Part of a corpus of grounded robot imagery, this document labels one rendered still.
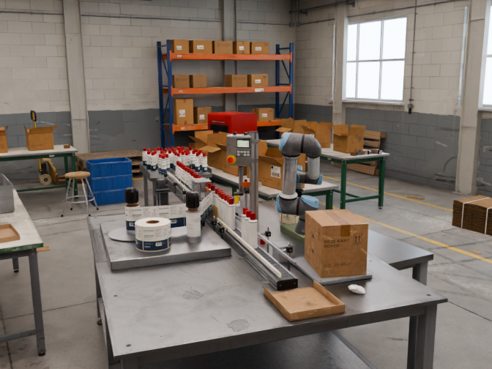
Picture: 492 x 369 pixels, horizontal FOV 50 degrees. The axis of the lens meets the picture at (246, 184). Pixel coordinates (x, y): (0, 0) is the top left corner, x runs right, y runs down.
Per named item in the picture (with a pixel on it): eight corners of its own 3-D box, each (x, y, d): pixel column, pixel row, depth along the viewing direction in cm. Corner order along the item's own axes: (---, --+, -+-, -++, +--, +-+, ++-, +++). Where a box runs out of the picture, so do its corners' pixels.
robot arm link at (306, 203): (316, 221, 327) (318, 200, 324) (295, 218, 330) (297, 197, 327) (318, 216, 338) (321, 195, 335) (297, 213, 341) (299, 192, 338)
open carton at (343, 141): (324, 150, 753) (324, 124, 746) (349, 148, 771) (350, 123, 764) (341, 154, 716) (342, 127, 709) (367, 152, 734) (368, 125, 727)
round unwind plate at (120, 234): (106, 230, 336) (105, 228, 335) (154, 225, 345) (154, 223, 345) (110, 244, 307) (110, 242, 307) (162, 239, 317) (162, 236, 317)
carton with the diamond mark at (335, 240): (304, 258, 291) (304, 210, 285) (345, 255, 295) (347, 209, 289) (321, 278, 262) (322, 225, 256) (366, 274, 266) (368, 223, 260)
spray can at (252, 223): (247, 247, 301) (247, 212, 296) (255, 246, 302) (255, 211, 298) (250, 250, 296) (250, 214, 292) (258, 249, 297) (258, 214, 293)
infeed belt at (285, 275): (196, 209, 405) (196, 203, 404) (206, 207, 408) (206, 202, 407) (279, 288, 253) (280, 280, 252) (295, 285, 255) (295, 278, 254)
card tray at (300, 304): (263, 294, 248) (263, 286, 247) (313, 287, 256) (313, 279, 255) (289, 321, 220) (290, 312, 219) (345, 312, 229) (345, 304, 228)
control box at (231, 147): (230, 162, 341) (230, 133, 337) (256, 164, 336) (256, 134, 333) (225, 165, 331) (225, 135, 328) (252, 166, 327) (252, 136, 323)
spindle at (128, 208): (125, 231, 329) (123, 186, 323) (140, 230, 332) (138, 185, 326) (127, 235, 320) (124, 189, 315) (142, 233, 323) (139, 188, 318)
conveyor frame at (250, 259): (195, 210, 405) (194, 203, 404) (208, 209, 408) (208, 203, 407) (277, 291, 252) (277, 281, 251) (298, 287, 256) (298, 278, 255)
